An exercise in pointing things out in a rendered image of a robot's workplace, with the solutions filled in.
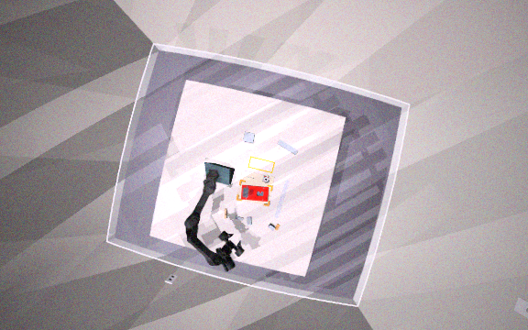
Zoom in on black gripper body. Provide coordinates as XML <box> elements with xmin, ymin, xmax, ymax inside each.
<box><xmin>219</xmin><ymin>231</ymin><xmax>245</xmax><ymax>257</ymax></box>

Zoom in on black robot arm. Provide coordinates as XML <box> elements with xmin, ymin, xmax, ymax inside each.
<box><xmin>184</xmin><ymin>170</ymin><xmax>235</xmax><ymax>272</ymax></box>

